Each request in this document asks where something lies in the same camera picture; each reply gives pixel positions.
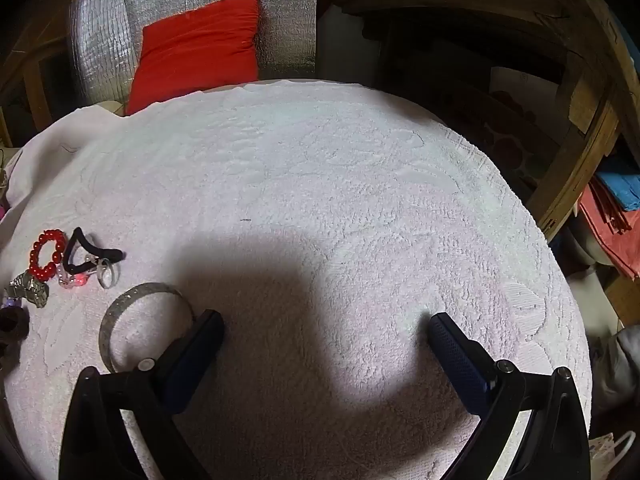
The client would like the wooden furniture frame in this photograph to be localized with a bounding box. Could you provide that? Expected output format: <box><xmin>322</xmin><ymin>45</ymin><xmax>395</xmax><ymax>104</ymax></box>
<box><xmin>320</xmin><ymin>0</ymin><xmax>640</xmax><ymax>241</ymax></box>

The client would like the pale pink bedsheet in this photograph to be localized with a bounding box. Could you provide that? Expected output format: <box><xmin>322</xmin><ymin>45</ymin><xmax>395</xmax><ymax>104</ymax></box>
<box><xmin>0</xmin><ymin>102</ymin><xmax>126</xmax><ymax>221</ymax></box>

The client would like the clear pink bead bracelet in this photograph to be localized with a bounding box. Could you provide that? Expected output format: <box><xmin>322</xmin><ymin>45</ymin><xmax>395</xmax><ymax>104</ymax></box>
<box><xmin>57</xmin><ymin>260</ymin><xmax>96</xmax><ymax>291</ymax></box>

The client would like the silver metal bangle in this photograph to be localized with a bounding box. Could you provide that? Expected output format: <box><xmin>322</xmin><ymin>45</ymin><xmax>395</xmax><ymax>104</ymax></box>
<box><xmin>99</xmin><ymin>283</ymin><xmax>198</xmax><ymax>375</ymax></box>

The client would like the red bead bracelet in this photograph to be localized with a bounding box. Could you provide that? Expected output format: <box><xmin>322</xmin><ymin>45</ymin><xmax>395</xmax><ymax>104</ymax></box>
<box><xmin>28</xmin><ymin>229</ymin><xmax>67</xmax><ymax>277</ymax></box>

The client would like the silver foil insulation sheet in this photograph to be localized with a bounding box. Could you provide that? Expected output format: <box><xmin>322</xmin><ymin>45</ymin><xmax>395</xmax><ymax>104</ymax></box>
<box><xmin>70</xmin><ymin>0</ymin><xmax>318</xmax><ymax>106</ymax></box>

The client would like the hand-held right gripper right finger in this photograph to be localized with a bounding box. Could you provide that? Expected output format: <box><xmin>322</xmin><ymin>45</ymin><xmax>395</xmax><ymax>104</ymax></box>
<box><xmin>427</xmin><ymin>312</ymin><xmax>592</xmax><ymax>480</ymax></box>

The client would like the black hair tie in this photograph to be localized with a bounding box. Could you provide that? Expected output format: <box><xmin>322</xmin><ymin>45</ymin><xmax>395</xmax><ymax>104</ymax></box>
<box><xmin>62</xmin><ymin>227</ymin><xmax>125</xmax><ymax>275</ymax></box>

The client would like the grey cloth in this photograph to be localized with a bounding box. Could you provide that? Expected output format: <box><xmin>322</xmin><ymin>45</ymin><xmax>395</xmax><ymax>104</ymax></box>
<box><xmin>590</xmin><ymin>327</ymin><xmax>640</xmax><ymax>416</ymax></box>

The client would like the red pillow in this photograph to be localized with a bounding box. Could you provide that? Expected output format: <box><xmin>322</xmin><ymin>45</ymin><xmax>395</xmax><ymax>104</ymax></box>
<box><xmin>125</xmin><ymin>0</ymin><xmax>262</xmax><ymax>116</ymax></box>

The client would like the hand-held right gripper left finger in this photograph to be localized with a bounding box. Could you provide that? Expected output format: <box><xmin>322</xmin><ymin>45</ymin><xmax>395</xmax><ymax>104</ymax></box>
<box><xmin>59</xmin><ymin>309</ymin><xmax>225</xmax><ymax>480</ymax></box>

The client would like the white textured towel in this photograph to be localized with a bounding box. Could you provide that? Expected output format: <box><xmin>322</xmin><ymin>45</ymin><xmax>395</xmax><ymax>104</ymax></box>
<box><xmin>0</xmin><ymin>80</ymin><xmax>593</xmax><ymax>480</ymax></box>

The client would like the silver finger ring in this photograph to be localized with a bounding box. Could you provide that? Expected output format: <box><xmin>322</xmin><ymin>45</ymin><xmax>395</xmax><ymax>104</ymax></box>
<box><xmin>96</xmin><ymin>258</ymin><xmax>120</xmax><ymax>289</ymax></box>

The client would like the blue folded cloth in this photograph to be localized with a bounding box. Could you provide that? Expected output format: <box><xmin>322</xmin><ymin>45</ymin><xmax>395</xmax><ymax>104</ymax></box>
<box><xmin>595</xmin><ymin>160</ymin><xmax>640</xmax><ymax>211</ymax></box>

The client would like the white paper bag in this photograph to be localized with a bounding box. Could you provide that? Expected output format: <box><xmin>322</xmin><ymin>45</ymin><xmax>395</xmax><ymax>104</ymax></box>
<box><xmin>587</xmin><ymin>430</ymin><xmax>638</xmax><ymax>480</ymax></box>

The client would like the dark scrunchie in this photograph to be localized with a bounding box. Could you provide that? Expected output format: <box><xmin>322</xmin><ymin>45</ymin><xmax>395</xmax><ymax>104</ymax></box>
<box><xmin>0</xmin><ymin>306</ymin><xmax>30</xmax><ymax>341</ymax></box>

